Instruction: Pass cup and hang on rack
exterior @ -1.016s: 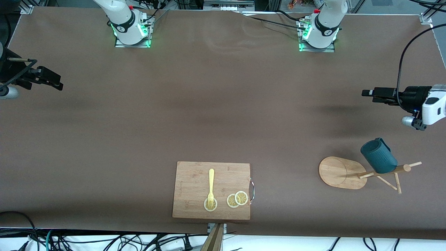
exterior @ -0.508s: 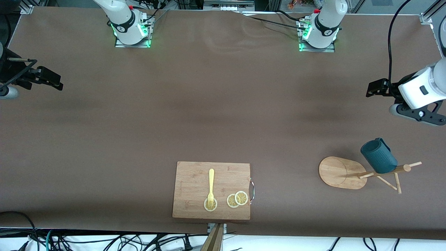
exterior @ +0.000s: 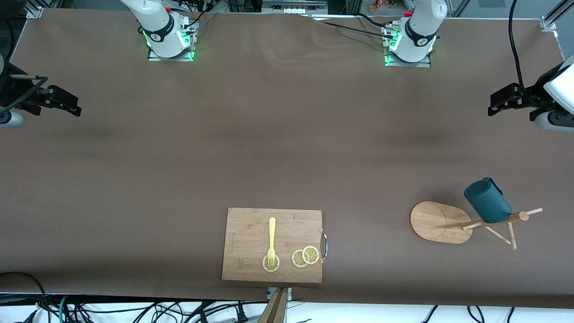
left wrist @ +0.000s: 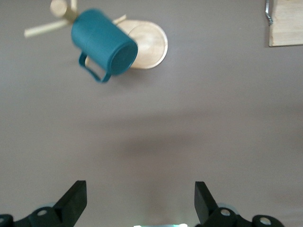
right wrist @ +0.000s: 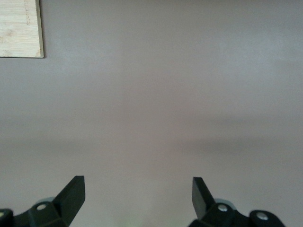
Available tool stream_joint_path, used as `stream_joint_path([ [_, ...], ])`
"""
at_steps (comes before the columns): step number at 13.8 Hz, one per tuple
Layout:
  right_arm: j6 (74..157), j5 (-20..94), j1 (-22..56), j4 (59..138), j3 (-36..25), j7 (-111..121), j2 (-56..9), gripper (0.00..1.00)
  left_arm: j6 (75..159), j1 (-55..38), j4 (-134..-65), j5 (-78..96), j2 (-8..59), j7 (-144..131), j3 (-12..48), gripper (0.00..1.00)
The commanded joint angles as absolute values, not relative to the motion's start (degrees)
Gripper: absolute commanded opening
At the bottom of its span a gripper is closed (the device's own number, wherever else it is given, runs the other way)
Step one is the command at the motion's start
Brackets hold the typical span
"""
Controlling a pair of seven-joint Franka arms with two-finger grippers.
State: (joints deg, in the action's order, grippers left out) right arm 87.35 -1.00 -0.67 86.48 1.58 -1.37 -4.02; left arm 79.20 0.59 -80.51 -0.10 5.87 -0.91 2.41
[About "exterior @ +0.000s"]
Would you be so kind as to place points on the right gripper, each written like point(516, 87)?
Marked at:
point(13, 91)

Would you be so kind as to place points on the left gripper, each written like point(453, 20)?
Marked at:
point(533, 95)

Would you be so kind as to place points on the teal ribbed cup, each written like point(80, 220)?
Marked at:
point(486, 204)

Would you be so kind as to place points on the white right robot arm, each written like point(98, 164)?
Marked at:
point(157, 27)

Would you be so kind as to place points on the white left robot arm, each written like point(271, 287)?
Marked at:
point(419, 36)

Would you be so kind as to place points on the wooden mug rack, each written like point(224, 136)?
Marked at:
point(432, 222)

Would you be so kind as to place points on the small orange yellow object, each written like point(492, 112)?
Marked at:
point(377, 6)

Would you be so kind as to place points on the brown table cover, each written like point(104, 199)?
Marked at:
point(269, 134)

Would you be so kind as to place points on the bamboo cutting board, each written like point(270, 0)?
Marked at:
point(246, 233)

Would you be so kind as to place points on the yellow plastic fork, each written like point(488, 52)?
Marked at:
point(271, 233)

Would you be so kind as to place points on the lemon slice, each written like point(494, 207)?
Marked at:
point(310, 255)
point(265, 268)
point(296, 259)

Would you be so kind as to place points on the wooden beam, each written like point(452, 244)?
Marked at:
point(276, 309)

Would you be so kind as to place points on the aluminium corner bracket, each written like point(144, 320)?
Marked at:
point(35, 12)
point(548, 24)

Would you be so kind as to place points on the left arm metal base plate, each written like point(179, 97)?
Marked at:
point(408, 64)

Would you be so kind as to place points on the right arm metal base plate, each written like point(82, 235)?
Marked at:
point(172, 58)

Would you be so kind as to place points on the grey metal frame rail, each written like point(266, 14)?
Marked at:
point(291, 8)

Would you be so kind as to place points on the metal clamp bracket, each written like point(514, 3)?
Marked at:
point(270, 292)

